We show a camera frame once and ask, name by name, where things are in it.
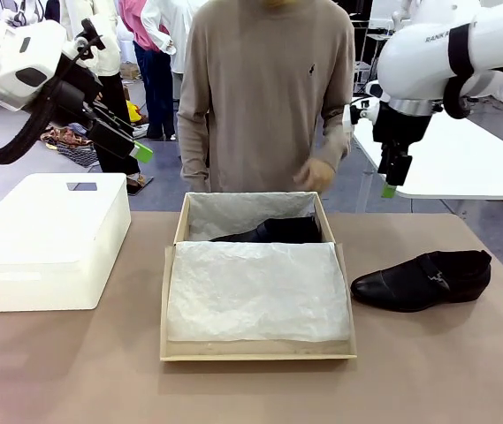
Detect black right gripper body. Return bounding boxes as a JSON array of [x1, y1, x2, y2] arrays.
[[372, 101, 432, 156]]

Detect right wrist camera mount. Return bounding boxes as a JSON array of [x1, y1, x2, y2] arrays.
[[342, 81, 385, 133]]

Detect person's left hand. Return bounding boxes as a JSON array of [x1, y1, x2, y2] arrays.
[[293, 156, 336, 193]]

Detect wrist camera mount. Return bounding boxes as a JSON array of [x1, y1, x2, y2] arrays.
[[342, 81, 385, 133], [61, 18, 106, 67]]

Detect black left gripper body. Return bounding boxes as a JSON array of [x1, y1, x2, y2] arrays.
[[41, 61, 103, 128]]

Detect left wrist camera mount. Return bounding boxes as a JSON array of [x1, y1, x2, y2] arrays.
[[61, 18, 106, 67]]

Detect person in beige sweater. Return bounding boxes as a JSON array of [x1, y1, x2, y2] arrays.
[[175, 0, 356, 194]]

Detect person's right forearm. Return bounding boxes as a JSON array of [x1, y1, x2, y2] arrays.
[[176, 110, 211, 193]]

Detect black leather dress shoe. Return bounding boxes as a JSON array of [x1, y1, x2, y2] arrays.
[[349, 249, 494, 314], [209, 215, 323, 245]]

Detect person in white jacket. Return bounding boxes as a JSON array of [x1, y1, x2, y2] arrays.
[[58, 0, 155, 195]]

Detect colourful clothes pile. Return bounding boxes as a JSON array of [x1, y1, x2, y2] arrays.
[[40, 123, 102, 169]]

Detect white plastic storage bin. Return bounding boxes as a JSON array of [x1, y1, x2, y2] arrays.
[[0, 171, 132, 314]]

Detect brown cardboard shoe box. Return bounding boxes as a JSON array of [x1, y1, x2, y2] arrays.
[[158, 190, 359, 363]]

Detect person in white shirt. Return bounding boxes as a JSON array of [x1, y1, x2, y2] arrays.
[[140, 0, 210, 105]]

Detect person in pink top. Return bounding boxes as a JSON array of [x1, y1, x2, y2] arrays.
[[118, 0, 177, 141]]

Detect white table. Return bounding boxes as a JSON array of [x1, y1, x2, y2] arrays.
[[351, 92, 503, 202]]

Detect person's left forearm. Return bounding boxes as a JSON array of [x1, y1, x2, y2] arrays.
[[319, 103, 354, 174]]

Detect white tissue wrapping paper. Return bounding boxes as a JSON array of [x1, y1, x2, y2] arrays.
[[166, 192, 352, 344]]

